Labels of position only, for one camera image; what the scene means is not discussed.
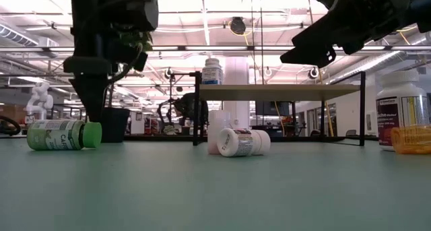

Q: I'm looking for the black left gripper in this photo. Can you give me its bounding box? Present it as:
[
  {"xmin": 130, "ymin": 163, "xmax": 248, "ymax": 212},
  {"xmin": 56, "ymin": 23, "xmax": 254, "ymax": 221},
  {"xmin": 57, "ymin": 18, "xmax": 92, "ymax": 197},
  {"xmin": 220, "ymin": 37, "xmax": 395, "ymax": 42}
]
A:
[{"xmin": 63, "ymin": 22, "xmax": 149, "ymax": 123}]

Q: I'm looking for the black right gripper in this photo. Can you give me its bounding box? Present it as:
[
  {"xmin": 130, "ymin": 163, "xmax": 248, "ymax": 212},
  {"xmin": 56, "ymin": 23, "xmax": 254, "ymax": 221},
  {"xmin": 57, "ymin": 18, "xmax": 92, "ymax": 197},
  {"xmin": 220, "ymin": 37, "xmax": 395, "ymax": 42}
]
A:
[{"xmin": 281, "ymin": 0, "xmax": 422, "ymax": 69}]

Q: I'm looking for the green caffeine bottle green cap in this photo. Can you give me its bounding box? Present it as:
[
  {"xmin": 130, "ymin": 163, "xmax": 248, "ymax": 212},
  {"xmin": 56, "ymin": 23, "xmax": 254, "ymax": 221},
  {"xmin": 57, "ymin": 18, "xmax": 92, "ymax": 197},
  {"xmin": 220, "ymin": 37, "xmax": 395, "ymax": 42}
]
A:
[{"xmin": 26, "ymin": 119, "xmax": 103, "ymax": 152}]

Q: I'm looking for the large white bottle maroon label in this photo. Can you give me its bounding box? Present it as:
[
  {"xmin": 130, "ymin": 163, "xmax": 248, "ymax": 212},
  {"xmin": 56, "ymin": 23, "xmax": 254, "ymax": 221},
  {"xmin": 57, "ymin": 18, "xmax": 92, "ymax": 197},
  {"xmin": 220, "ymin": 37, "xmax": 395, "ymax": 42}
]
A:
[{"xmin": 375, "ymin": 69, "xmax": 431, "ymax": 152}]

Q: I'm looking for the white melatonin bottle blue label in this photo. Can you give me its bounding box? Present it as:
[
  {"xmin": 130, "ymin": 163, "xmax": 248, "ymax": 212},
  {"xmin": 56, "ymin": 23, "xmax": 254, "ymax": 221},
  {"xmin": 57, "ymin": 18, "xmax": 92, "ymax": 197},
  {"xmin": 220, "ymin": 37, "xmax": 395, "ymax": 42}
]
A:
[{"xmin": 201, "ymin": 57, "xmax": 224, "ymax": 86}]

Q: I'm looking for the small translucent white bottle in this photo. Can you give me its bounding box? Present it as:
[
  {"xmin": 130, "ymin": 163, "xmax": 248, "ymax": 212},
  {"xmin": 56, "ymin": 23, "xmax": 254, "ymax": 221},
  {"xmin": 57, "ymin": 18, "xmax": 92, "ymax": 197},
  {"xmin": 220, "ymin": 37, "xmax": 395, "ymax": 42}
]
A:
[{"xmin": 207, "ymin": 109, "xmax": 233, "ymax": 156}]

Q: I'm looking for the white bottle red label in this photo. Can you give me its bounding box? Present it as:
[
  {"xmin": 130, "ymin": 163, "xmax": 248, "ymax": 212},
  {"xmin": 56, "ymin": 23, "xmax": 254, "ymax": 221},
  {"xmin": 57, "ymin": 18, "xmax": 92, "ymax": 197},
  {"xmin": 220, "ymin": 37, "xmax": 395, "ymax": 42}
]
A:
[{"xmin": 217, "ymin": 128, "xmax": 271, "ymax": 158}]

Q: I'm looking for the orange pill bottle white cap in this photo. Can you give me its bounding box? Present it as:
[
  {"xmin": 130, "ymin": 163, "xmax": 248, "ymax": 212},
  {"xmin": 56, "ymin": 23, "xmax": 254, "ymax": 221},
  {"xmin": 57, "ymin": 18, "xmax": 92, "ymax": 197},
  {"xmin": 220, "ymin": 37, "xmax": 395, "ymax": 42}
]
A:
[{"xmin": 390, "ymin": 125, "xmax": 431, "ymax": 155}]

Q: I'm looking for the green plant in black pot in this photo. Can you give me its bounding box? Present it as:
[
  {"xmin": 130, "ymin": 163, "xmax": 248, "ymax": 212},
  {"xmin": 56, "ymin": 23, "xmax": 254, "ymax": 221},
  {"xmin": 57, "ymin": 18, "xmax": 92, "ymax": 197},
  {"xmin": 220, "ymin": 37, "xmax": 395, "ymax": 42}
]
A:
[{"xmin": 100, "ymin": 30, "xmax": 154, "ymax": 143}]

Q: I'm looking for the black monitor screen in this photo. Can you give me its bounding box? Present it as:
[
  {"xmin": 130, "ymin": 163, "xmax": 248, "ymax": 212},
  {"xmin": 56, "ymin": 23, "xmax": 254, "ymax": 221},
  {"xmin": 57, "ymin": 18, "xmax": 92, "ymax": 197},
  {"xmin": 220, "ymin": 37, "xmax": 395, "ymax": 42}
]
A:
[{"xmin": 255, "ymin": 100, "xmax": 291, "ymax": 117}]

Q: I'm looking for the yellow hanging cable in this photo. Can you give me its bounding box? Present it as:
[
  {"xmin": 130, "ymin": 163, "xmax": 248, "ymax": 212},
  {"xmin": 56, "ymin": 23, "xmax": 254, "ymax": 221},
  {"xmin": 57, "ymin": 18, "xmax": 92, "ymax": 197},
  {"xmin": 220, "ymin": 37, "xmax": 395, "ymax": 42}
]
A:
[{"xmin": 316, "ymin": 71, "xmax": 335, "ymax": 137}]

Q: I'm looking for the wooden shelf with black frame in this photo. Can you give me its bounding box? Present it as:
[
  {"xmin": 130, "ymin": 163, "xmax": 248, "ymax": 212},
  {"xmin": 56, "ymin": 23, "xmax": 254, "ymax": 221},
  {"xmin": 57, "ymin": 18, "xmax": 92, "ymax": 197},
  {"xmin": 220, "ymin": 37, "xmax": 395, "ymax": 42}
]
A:
[{"xmin": 193, "ymin": 71, "xmax": 367, "ymax": 147}]

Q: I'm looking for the black table frame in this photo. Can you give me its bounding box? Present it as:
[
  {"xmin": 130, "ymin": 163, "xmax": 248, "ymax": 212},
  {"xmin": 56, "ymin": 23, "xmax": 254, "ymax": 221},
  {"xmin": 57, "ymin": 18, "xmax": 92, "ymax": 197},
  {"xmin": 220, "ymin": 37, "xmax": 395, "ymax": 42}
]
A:
[{"xmin": 0, "ymin": 133, "xmax": 431, "ymax": 143}]

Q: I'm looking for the black cable loop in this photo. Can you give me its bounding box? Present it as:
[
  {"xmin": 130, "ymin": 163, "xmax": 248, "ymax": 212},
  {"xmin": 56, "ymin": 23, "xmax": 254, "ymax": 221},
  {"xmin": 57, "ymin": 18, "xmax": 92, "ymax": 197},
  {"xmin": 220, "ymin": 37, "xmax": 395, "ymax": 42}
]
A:
[{"xmin": 0, "ymin": 115, "xmax": 22, "ymax": 137}]

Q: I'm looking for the silver ventilation duct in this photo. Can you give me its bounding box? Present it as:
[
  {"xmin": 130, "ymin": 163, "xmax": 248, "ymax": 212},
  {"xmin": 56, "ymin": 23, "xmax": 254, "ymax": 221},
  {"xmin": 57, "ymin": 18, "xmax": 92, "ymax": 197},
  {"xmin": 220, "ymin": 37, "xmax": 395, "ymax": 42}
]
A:
[{"xmin": 0, "ymin": 23, "xmax": 60, "ymax": 48}]

